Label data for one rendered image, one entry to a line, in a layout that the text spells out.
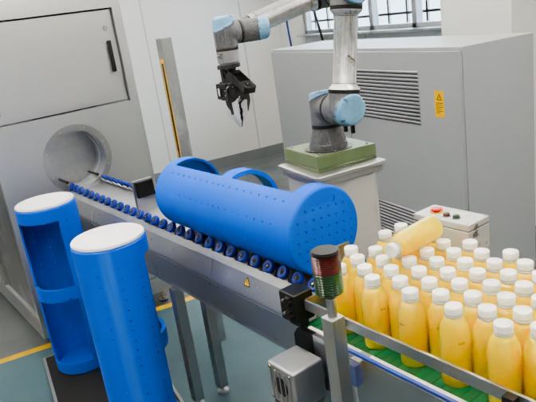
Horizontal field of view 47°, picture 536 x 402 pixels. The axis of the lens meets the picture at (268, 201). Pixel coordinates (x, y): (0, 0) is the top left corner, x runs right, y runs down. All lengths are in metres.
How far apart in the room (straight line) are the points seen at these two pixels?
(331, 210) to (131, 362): 1.02
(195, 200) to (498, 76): 1.90
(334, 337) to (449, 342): 0.25
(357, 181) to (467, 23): 2.49
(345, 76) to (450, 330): 1.13
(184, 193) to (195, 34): 5.02
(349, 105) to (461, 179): 1.37
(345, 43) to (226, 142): 5.27
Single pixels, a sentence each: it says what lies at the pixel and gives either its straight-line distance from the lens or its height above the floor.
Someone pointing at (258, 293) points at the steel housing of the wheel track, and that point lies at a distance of 2.08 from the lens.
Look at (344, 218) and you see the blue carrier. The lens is 1.94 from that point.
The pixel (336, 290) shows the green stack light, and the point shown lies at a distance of 1.33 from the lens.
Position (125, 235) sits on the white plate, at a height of 1.04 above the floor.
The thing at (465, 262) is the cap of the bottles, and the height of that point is 1.09.
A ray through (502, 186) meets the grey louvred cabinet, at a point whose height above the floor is 0.65.
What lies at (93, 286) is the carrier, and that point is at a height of 0.89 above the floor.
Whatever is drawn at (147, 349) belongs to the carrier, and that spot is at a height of 0.60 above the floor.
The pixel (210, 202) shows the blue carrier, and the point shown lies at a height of 1.15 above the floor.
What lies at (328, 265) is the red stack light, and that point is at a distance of 1.30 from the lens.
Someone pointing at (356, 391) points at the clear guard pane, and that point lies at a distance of 1.60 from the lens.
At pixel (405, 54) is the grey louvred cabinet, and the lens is 3.64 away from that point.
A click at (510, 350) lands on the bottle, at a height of 1.04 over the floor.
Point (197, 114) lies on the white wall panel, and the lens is 7.25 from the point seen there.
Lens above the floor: 1.76
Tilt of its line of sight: 17 degrees down
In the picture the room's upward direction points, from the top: 8 degrees counter-clockwise
